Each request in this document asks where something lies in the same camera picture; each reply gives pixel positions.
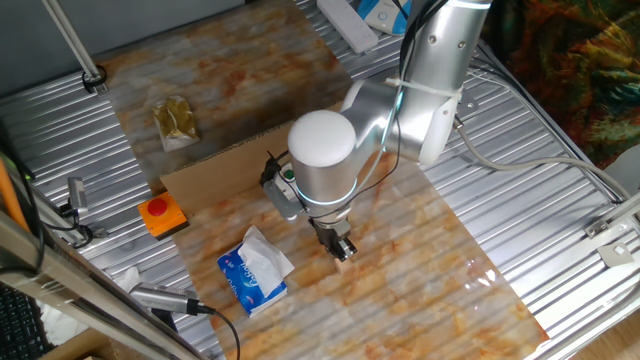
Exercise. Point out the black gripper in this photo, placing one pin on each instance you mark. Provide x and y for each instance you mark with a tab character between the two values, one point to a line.
327	232

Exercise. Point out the small wooden cube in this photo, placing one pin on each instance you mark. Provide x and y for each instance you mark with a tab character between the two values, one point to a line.
342	267

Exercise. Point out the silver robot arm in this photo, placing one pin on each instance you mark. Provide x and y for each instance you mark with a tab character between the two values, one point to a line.
325	165

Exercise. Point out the marble pattern table mat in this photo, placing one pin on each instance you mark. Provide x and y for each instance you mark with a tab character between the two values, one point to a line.
400	280

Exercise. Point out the blue tissue pack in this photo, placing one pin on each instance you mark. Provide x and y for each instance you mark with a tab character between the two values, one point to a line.
245	287

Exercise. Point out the orange box red emergency button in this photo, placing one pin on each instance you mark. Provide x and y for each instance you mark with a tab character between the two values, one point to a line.
167	220

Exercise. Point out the gold foil packet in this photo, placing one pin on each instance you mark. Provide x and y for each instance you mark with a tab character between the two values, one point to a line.
175	120

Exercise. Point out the crumpled white tissue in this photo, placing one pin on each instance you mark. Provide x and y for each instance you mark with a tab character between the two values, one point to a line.
131	277

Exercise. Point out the white power strip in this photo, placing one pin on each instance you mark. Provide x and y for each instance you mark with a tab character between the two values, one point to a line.
350	25

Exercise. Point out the blue and white device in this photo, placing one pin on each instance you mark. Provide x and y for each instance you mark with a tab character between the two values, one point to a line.
382	17

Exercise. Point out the metal plate with square hole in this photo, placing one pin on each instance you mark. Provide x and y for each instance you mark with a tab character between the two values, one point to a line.
607	252

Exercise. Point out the aluminium profile bar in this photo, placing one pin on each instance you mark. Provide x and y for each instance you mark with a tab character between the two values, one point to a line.
625	210

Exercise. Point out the brown cardboard box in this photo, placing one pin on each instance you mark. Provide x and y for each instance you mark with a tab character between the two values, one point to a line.
75	350

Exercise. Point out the pale grey panel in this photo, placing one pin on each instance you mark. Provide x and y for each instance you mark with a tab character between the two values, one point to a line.
627	172

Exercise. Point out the colourful patterned cloth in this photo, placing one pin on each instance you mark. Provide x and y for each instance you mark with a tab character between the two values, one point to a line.
575	65

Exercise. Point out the black keyboard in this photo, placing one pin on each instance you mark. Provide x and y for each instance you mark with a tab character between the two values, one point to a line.
20	330

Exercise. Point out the orange pole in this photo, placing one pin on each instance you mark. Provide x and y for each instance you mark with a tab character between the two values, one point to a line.
10	195

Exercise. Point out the metal pole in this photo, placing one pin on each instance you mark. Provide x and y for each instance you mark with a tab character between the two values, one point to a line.
74	42

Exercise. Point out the wrist camera with grey mount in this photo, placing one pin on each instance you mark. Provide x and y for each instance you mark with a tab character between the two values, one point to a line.
280	200

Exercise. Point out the brown cardboard wall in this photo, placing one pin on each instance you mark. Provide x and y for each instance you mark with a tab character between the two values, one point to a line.
225	170

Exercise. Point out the silver camera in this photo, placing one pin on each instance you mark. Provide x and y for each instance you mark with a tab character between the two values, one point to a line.
160	297

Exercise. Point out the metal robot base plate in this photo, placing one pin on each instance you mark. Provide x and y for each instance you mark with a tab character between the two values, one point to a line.
469	106

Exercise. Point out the small metal corner bracket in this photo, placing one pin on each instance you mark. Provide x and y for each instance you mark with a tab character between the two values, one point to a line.
596	229

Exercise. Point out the small grey camera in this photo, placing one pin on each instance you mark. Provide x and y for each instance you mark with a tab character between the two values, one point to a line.
77	192

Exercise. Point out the metal camera mount clamp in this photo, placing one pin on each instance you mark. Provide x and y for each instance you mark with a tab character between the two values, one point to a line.
70	211

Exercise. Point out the taped aluminium frame bar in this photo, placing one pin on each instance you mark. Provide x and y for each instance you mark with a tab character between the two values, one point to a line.
50	275

